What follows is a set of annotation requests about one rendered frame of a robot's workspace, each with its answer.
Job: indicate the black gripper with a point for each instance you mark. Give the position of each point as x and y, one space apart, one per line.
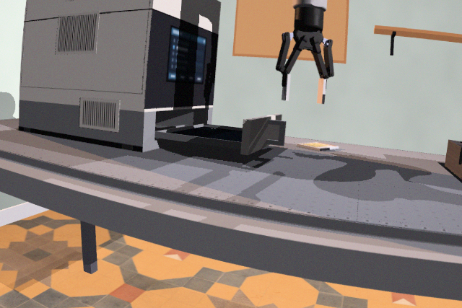
308 28

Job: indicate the grey gel imager with drawer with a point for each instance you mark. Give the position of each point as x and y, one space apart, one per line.
102 71

